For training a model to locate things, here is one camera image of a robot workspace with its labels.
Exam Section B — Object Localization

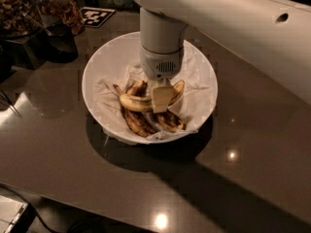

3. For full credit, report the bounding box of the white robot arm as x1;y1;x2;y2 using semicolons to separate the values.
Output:
134;0;311;104

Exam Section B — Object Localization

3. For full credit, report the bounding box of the brown overripe banana right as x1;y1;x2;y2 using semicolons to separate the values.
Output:
154;111;187;133

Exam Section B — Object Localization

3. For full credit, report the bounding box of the yellow spotted banana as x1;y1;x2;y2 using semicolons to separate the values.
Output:
113;80;185;113

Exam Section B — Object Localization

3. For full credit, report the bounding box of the glass jar of snacks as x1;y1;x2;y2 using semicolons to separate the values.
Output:
34;0;84;36

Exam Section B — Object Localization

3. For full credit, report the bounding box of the dark box stand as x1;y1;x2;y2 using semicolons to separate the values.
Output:
0;30;47;70

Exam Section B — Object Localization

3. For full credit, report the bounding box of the black cable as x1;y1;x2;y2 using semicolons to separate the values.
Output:
0;183;59;233

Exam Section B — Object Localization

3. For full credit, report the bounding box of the white paper napkin liner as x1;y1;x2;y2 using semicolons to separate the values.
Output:
92;39;216;144

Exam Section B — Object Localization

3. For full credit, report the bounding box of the brown overripe banana left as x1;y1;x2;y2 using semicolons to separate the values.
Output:
122;81;156;138

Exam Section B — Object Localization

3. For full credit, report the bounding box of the black white marker tag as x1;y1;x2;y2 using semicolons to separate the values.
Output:
81;7;115;28

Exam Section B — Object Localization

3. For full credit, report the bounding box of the white device at corner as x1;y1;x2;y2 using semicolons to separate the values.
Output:
0;195;28;233

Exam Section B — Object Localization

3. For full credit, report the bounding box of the black scoop with metal handle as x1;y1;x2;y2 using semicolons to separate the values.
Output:
21;12;78;63

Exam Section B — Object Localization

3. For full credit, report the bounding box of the white bowl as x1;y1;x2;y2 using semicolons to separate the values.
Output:
81;31;219;146

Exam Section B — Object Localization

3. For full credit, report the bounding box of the brown overripe banana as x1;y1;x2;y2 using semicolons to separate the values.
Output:
154;111;187;133
122;81;156;138

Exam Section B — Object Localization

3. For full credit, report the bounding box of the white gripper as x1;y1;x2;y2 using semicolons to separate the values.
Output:
140;47;184;114

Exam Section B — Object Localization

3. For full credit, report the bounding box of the glass jar of nuts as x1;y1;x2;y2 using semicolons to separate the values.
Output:
0;0;41;39

